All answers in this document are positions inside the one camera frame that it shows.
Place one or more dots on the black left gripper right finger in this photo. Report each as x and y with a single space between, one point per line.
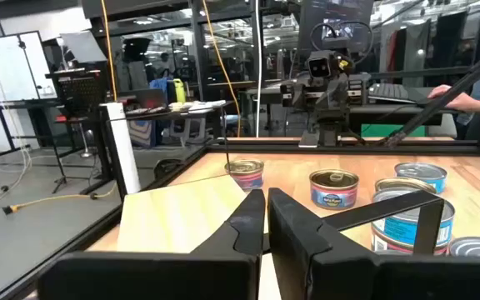
306 258

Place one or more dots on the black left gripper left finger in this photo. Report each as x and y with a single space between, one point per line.
223 271

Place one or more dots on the blue pink label tuna can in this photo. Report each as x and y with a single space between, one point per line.
334 196
246 179
402 183

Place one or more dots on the red label tuna can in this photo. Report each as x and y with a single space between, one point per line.
383 246

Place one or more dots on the teal label tuna can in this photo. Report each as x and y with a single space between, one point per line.
477 246
421 171
398 229

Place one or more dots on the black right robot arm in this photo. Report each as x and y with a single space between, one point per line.
327 133

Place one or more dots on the person's forearm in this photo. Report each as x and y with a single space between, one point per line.
469 104

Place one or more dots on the black keyboard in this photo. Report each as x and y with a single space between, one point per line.
390 91

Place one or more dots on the green box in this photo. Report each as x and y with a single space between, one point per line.
390 131

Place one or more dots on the black monitor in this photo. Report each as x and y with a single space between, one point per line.
348 12

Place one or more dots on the person's hand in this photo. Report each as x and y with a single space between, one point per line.
440 91

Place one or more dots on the green bottle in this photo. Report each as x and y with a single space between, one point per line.
179 89

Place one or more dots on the person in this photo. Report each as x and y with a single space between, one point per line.
479 89

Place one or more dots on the cluttered black desk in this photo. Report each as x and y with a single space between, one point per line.
169 113

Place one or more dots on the blue bag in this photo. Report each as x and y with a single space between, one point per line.
161 85

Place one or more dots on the dark laptop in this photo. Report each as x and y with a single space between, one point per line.
151 99

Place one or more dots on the black perforated stand on tripod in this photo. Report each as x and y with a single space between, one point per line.
79 91

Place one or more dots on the grey softbox panel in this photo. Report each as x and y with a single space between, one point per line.
83 46

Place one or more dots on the whiteboard on black stand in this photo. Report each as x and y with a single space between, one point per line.
11 66

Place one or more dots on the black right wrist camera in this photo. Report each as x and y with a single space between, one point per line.
319 66

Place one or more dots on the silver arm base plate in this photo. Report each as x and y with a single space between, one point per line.
308 141

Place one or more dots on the black aluminium table frame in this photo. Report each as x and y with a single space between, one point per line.
390 148

